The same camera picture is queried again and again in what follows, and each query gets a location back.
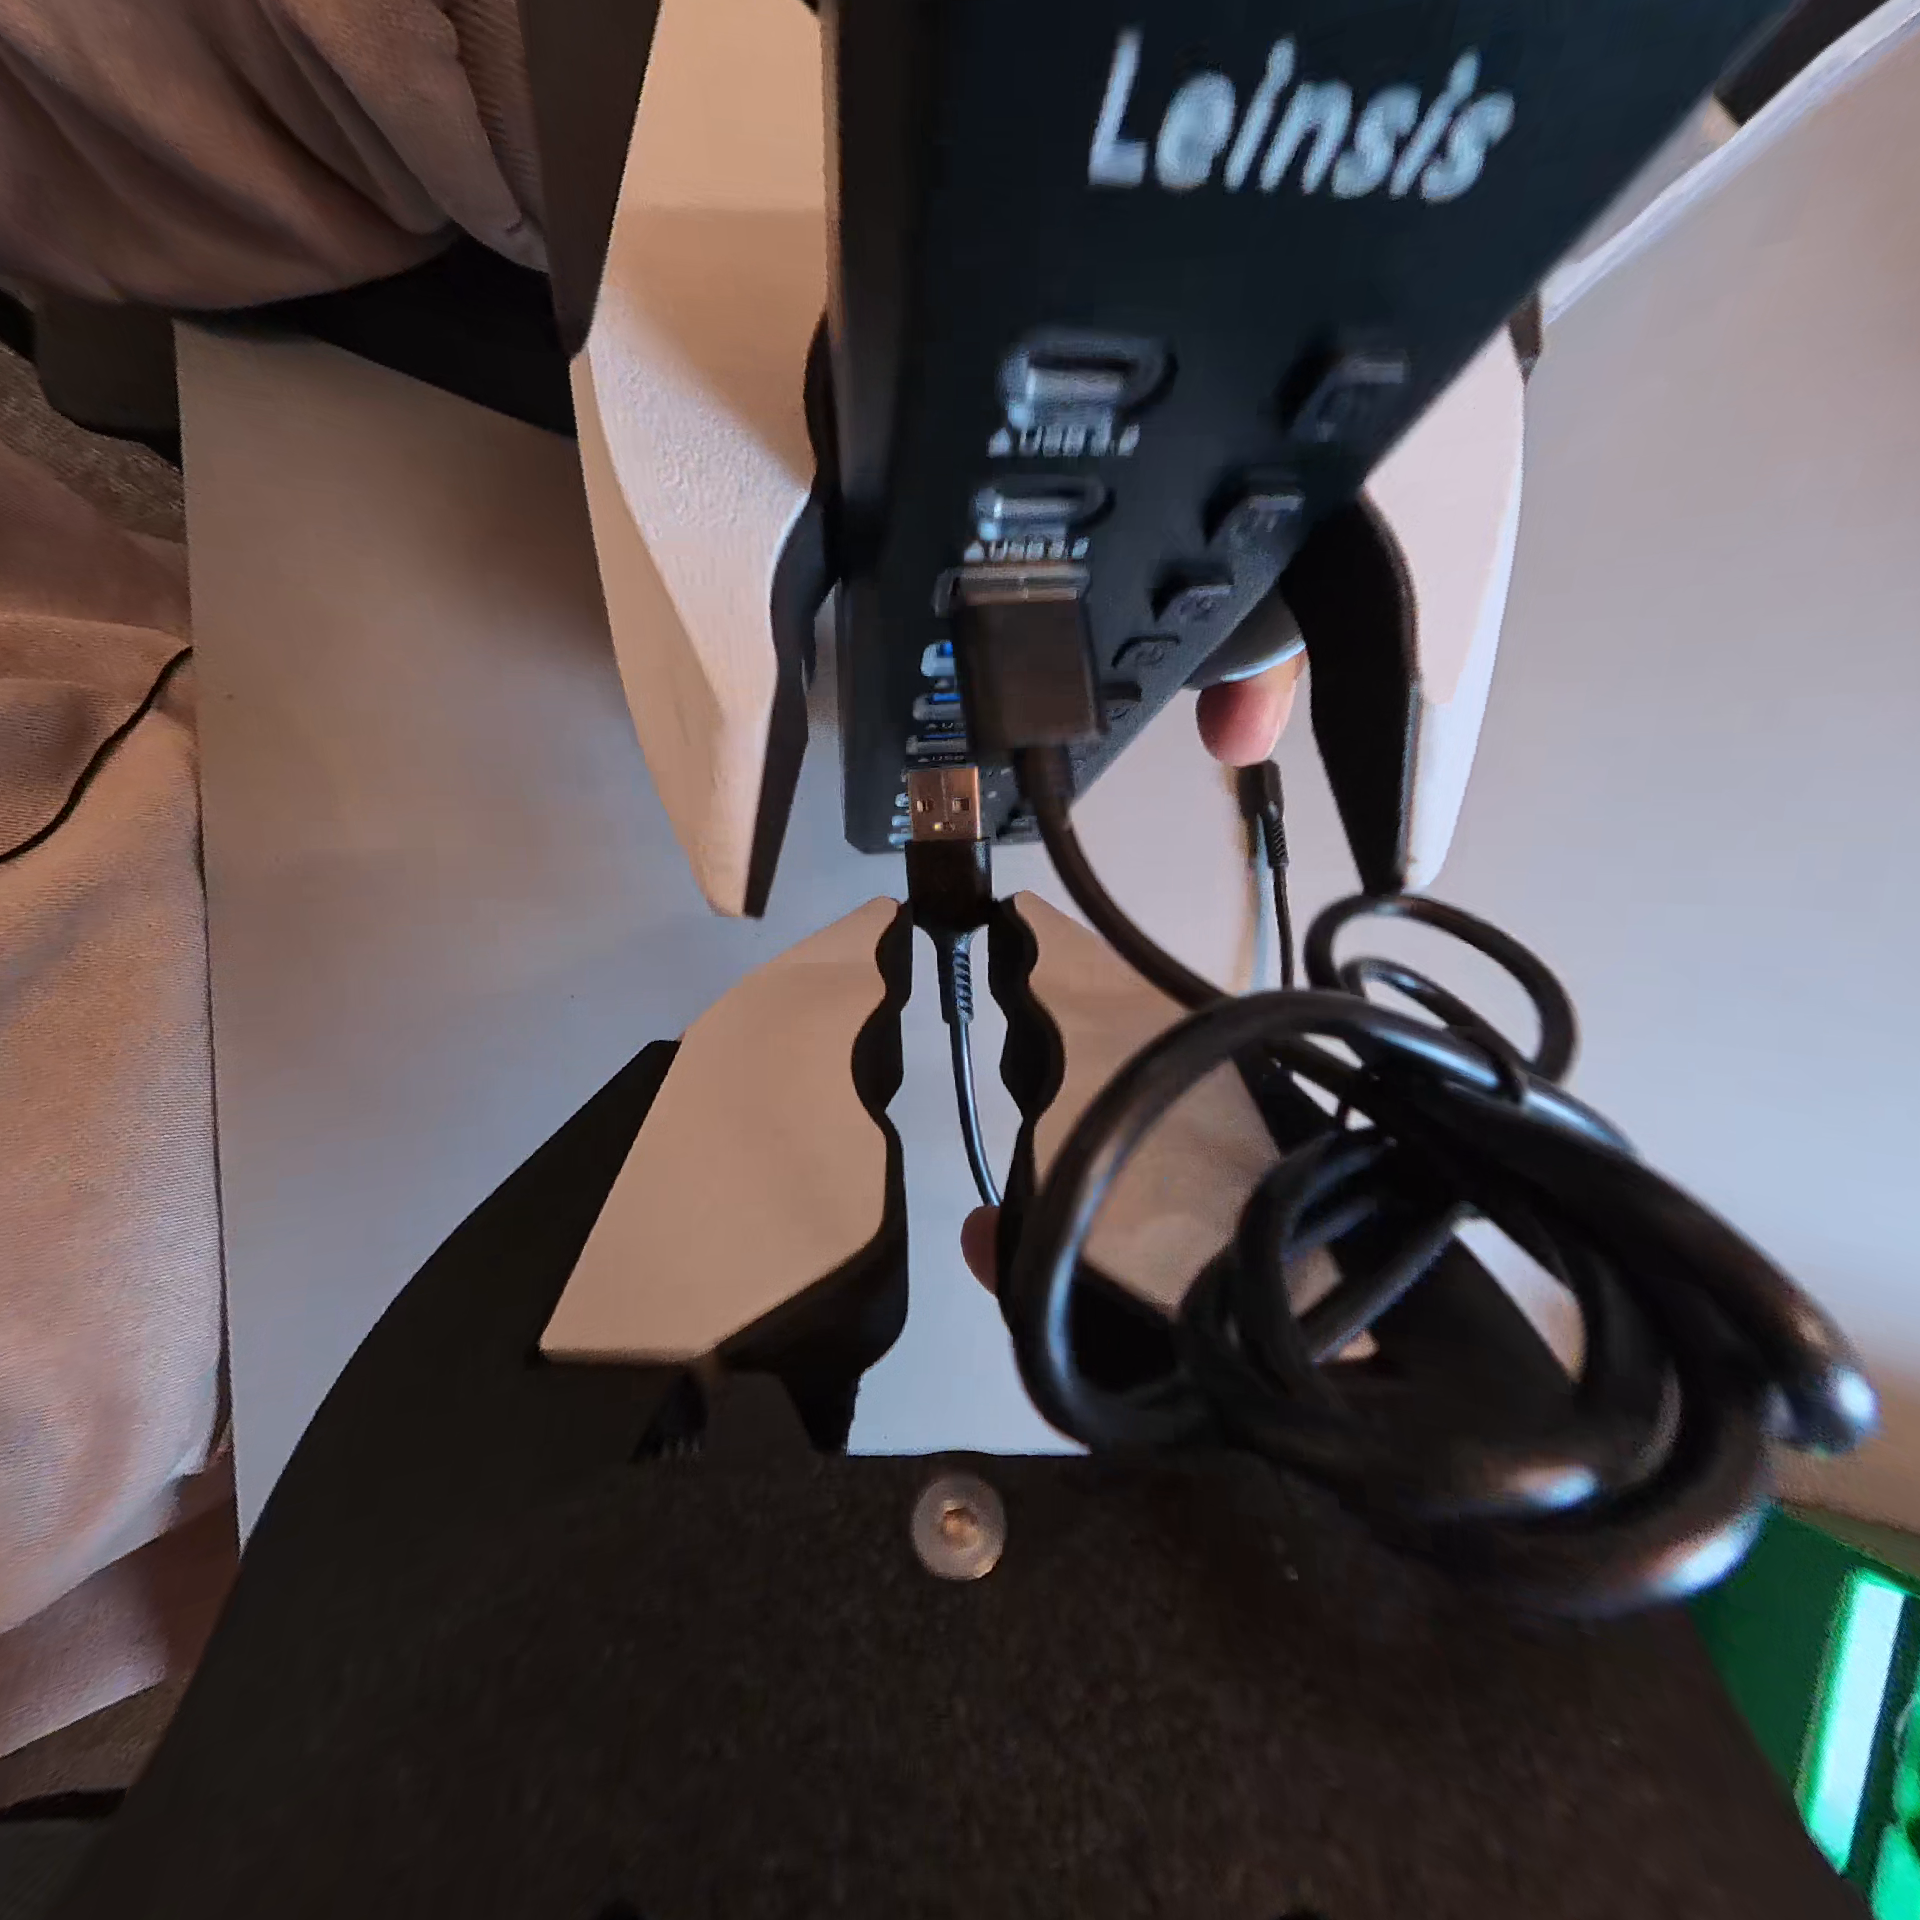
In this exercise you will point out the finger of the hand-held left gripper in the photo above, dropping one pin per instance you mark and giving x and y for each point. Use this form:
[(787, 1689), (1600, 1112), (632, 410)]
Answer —
[(690, 493), (1464, 540)]

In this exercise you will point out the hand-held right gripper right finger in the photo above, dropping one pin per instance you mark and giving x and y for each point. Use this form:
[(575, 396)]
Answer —
[(1073, 1004)]

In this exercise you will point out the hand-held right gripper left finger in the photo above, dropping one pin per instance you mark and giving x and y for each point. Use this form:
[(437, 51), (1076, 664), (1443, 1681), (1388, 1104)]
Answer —
[(721, 1171)]

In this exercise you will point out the black usb hub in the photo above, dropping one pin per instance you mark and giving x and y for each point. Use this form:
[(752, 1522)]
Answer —
[(1201, 269)]

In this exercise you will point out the person's left forearm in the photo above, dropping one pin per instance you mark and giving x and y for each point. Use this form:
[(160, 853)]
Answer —
[(225, 136)]

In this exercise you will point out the person's left hand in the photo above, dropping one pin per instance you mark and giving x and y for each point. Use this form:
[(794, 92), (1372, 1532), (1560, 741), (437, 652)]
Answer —
[(1243, 716)]

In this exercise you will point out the person's beige sweatshirt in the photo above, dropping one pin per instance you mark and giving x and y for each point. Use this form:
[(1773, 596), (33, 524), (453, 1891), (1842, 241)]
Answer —
[(89, 1050)]

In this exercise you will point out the green plastic bin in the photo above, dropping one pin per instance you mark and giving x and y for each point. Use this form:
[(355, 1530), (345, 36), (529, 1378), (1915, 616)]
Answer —
[(1762, 1635)]

